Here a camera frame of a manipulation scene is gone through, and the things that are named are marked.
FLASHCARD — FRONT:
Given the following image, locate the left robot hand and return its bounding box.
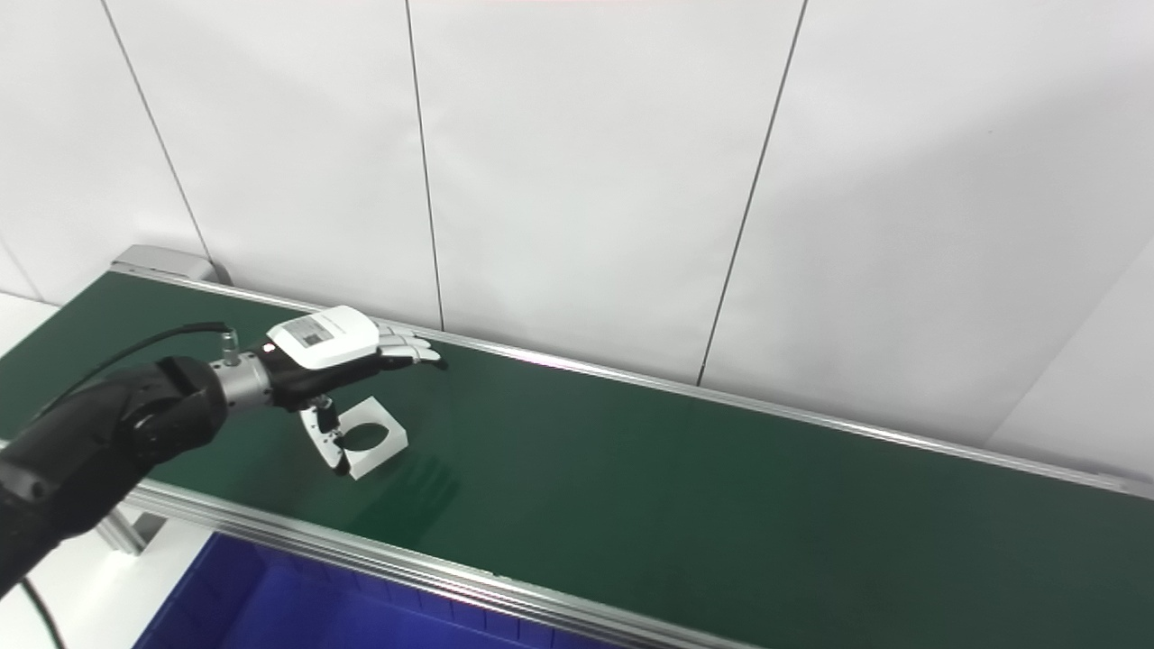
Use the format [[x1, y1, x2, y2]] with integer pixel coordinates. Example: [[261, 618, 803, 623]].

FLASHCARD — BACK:
[[255, 305, 449, 476]]

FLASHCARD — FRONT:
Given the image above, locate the white square part with hole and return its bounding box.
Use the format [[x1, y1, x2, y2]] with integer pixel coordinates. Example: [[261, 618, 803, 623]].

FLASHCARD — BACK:
[[311, 397, 408, 480]]

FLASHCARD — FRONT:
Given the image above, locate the blue plastic bin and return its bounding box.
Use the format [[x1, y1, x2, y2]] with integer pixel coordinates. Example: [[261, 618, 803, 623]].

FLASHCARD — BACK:
[[133, 532, 632, 649]]

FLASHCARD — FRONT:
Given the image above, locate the aluminium conveyor support leg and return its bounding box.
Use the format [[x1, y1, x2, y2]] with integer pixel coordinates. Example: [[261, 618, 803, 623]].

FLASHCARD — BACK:
[[95, 505, 168, 555]]

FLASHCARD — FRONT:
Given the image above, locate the green conveyor belt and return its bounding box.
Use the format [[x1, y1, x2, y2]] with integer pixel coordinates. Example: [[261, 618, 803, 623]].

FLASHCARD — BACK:
[[0, 264, 1154, 649]]

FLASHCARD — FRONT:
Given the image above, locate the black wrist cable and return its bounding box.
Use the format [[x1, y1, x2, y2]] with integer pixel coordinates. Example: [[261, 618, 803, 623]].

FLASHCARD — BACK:
[[18, 322, 244, 649]]

